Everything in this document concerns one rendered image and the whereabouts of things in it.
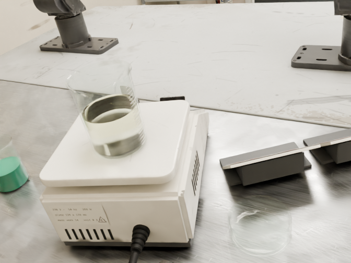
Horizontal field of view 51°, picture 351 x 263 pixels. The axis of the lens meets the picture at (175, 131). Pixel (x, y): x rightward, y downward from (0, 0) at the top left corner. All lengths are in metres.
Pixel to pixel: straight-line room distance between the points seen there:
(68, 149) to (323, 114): 0.32
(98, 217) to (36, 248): 0.09
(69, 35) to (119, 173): 0.60
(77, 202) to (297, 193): 0.21
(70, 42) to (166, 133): 0.58
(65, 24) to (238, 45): 0.38
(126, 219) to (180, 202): 0.05
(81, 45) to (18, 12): 1.20
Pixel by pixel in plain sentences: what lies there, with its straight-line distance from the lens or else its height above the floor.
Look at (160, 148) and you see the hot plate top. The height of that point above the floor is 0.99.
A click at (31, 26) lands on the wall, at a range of 2.09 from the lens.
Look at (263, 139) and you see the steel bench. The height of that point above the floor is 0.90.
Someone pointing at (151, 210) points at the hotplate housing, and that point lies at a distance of 0.31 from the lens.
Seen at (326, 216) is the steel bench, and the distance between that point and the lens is 0.37.
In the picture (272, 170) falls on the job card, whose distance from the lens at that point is 0.39.
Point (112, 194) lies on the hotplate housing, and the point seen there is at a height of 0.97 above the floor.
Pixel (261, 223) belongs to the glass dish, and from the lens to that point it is 0.36.
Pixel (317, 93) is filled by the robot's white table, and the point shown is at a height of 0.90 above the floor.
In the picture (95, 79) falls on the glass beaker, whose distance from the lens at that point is 0.33.
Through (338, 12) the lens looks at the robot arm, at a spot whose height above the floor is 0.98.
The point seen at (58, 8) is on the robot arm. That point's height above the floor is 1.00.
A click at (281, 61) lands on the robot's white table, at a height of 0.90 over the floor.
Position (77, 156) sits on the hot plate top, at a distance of 0.34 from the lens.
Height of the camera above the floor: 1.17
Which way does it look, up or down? 33 degrees down
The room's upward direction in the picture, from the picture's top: 12 degrees counter-clockwise
